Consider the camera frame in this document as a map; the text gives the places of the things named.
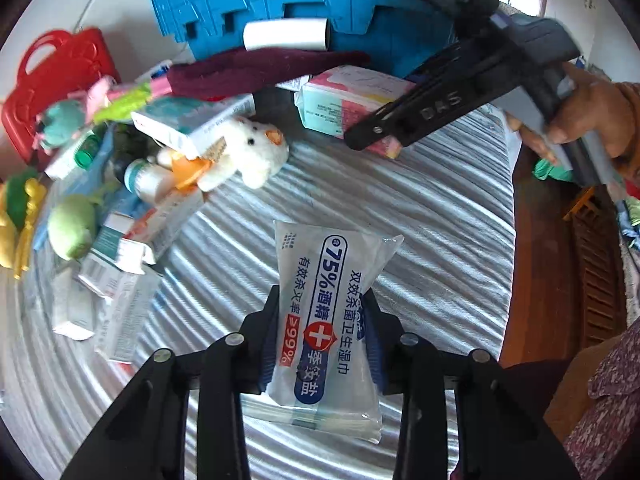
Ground white barcode box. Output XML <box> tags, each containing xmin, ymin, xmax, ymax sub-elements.
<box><xmin>77</xmin><ymin>252</ymin><xmax>146</xmax><ymax>301</ymax></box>

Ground white paper roll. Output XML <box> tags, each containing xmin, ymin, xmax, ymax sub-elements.
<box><xmin>243</xmin><ymin>17</ymin><xmax>332</xmax><ymax>52</ymax></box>

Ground long white carton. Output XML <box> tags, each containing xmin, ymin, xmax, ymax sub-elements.
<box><xmin>94</xmin><ymin>272</ymin><xmax>165</xmax><ymax>365</ymax></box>

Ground teal pink plush toy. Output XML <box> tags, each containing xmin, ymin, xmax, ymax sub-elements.
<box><xmin>34</xmin><ymin>76</ymin><xmax>121</xmax><ymax>153</ymax></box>

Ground yellow plastic tongs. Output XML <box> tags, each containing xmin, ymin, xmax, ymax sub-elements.
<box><xmin>14</xmin><ymin>179</ymin><xmax>48</xmax><ymax>280</ymax></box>

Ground person's right hand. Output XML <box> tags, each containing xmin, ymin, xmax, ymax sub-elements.
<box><xmin>507</xmin><ymin>62</ymin><xmax>640</xmax><ymax>183</ymax></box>

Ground white teal bottle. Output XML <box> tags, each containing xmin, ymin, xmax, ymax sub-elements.
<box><xmin>123</xmin><ymin>157</ymin><xmax>173</xmax><ymax>203</ymax></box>

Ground person's floral clothing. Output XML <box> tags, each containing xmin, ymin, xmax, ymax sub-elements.
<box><xmin>562</xmin><ymin>320</ymin><xmax>640</xmax><ymax>480</ymax></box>

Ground red plastic carry case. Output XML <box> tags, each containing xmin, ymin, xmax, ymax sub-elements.
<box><xmin>0</xmin><ymin>29</ymin><xmax>121</xmax><ymax>166</ymax></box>

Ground pink pad packet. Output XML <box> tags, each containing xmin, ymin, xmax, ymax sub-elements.
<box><xmin>294</xmin><ymin>65</ymin><xmax>418</xmax><ymax>159</ymax></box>

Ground white bear plush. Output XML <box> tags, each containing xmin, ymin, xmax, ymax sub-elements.
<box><xmin>197</xmin><ymin>116</ymin><xmax>290</xmax><ymax>192</ymax></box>

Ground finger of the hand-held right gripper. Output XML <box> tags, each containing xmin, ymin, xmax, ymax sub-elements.
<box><xmin>406</xmin><ymin>34</ymin><xmax>507</xmax><ymax>93</ymax></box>
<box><xmin>344</xmin><ymin>54</ymin><xmax>517</xmax><ymax>152</ymax></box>

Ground yellow duck plush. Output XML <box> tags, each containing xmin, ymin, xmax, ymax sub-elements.
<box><xmin>0</xmin><ymin>170</ymin><xmax>41</xmax><ymax>268</ymax></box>

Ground green cloth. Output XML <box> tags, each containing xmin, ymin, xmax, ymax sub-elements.
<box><xmin>532</xmin><ymin>157</ymin><xmax>573</xmax><ymax>183</ymax></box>

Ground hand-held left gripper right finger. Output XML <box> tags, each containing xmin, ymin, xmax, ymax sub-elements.
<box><xmin>361</xmin><ymin>292</ymin><xmax>581</xmax><ymax>480</ymax></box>

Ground grey striped desktop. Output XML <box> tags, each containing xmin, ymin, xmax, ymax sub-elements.
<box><xmin>0</xmin><ymin>105</ymin><xmax>521</xmax><ymax>480</ymax></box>

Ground small teal white carton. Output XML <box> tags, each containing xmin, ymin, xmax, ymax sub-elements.
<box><xmin>91</xmin><ymin>211</ymin><xmax>157</xmax><ymax>277</ymax></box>

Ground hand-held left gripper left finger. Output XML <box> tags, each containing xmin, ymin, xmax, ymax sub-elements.
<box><xmin>60</xmin><ymin>285</ymin><xmax>281</xmax><ymax>480</ymax></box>

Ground white orange carton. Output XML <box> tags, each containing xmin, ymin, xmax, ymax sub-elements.
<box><xmin>125</xmin><ymin>187</ymin><xmax>207</xmax><ymax>263</ymax></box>

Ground wooden slatted chair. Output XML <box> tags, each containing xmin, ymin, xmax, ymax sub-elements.
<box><xmin>565</xmin><ymin>185</ymin><xmax>628</xmax><ymax>346</ymax></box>

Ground wet wipes packet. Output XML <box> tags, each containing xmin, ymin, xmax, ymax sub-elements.
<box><xmin>266</xmin><ymin>219</ymin><xmax>405</xmax><ymax>445</ymax></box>

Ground green capped bottle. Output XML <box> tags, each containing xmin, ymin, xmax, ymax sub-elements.
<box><xmin>45</xmin><ymin>130</ymin><xmax>108</xmax><ymax>181</ymax></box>

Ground small green plush ball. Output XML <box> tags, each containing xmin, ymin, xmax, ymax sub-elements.
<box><xmin>47</xmin><ymin>195</ymin><xmax>97</xmax><ymax>261</ymax></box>

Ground large white teal carton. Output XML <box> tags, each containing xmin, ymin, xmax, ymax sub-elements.
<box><xmin>131</xmin><ymin>94</ymin><xmax>257</xmax><ymax>157</ymax></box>

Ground maroon cloth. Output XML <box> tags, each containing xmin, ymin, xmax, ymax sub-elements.
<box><xmin>166</xmin><ymin>47</ymin><xmax>373</xmax><ymax>102</ymax></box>

